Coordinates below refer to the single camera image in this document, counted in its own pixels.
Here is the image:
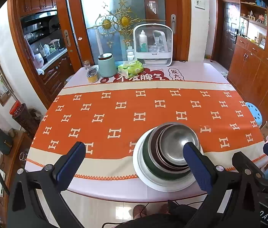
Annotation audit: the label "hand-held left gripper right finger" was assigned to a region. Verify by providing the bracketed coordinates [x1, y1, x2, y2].
[182, 142, 265, 228]

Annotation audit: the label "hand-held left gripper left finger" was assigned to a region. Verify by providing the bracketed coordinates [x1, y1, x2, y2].
[7, 141, 87, 228]

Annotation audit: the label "large steel bowl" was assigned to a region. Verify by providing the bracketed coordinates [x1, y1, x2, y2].
[145, 123, 203, 175]

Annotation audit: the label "small stainless steel bowl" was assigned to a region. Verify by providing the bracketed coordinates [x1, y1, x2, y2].
[149, 123, 200, 169]

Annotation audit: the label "medium steel bowl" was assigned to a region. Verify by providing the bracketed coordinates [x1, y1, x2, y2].
[148, 123, 201, 171]

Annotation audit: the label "green plate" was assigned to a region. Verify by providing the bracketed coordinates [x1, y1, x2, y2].
[142, 133, 191, 177]

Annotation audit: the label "stack of nested bowls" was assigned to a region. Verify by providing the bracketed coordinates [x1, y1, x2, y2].
[132, 126, 204, 192]

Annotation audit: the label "blue plastic stool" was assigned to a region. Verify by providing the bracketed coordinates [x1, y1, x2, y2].
[245, 102, 263, 127]

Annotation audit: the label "wooden side table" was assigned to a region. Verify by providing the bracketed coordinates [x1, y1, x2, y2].
[0, 131, 33, 219]

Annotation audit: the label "person's dark trousers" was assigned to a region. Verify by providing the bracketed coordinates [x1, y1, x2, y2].
[122, 201, 210, 228]

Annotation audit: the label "dark green pouch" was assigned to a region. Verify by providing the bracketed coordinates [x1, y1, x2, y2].
[0, 127, 13, 153]

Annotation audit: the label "pink slipper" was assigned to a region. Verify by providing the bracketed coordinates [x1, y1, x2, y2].
[132, 204, 149, 219]

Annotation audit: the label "wooden shelf cabinet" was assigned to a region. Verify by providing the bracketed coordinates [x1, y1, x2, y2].
[228, 0, 268, 124]

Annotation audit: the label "red plastic container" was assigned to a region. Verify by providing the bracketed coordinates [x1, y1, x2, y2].
[10, 100, 22, 115]

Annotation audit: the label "yellow lidded glass container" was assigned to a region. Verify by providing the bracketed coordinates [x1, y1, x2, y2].
[87, 68, 99, 83]

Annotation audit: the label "red printed table mat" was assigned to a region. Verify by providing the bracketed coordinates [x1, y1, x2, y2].
[26, 60, 267, 201]

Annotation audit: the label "teal canister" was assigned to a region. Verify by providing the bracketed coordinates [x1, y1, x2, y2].
[98, 53, 118, 78]

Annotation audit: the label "white ceramic jar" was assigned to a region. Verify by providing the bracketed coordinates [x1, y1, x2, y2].
[33, 52, 45, 69]

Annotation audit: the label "white storage box clear lid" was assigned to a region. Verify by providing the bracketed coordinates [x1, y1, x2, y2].
[133, 24, 173, 67]

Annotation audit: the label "green tissue pack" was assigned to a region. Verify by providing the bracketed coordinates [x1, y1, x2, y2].
[117, 60, 144, 79]

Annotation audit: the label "white plastic tube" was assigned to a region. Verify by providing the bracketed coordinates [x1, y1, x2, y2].
[95, 30, 101, 59]

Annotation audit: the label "white bottle teal label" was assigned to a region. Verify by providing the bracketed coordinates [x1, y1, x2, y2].
[139, 30, 148, 53]

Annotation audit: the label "dark wooden door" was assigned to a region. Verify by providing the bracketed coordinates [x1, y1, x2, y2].
[216, 0, 241, 70]

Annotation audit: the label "sliding glass door gold ornament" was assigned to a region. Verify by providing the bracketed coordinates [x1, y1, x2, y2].
[78, 0, 181, 63]

